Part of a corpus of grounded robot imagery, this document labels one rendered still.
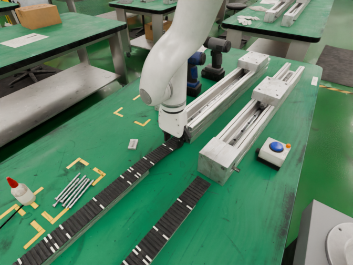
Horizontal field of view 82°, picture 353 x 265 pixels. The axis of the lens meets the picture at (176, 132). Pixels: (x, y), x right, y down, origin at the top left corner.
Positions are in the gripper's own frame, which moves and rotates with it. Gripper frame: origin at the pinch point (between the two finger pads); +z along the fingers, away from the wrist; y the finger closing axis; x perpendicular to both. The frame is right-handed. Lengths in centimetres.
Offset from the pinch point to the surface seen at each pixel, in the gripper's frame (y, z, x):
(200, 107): -2.2, -1.7, 21.8
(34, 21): -197, -3, 39
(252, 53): -2, -9, 74
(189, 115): -2.2, -2.3, 13.1
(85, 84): -170, 59, 54
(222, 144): 18.3, -6.6, 3.0
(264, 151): 29.5, -2.9, 12.5
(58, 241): 0.5, -0.6, -45.7
